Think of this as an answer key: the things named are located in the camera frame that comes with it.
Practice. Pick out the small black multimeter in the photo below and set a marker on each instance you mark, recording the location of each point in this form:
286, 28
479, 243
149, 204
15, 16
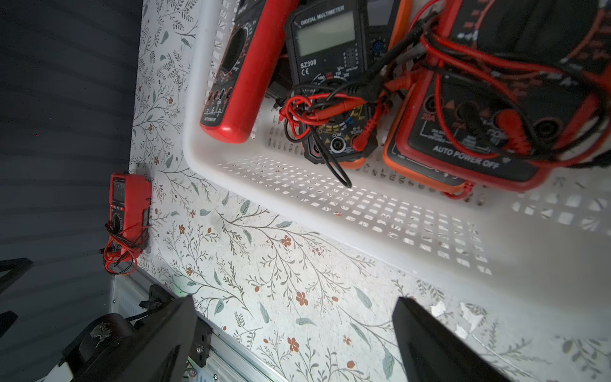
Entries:
326, 45

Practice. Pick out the orange multimeter with leads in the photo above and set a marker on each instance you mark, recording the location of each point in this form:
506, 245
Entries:
388, 24

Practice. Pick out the white plastic basket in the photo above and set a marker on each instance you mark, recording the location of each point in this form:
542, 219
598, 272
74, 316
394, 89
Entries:
541, 257

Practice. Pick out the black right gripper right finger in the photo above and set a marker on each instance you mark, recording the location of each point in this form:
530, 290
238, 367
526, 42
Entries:
430, 352

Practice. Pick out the large red multimeter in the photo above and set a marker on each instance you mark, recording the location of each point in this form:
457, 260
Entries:
246, 69

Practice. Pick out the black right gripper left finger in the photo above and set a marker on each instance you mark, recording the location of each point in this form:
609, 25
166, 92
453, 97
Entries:
111, 349

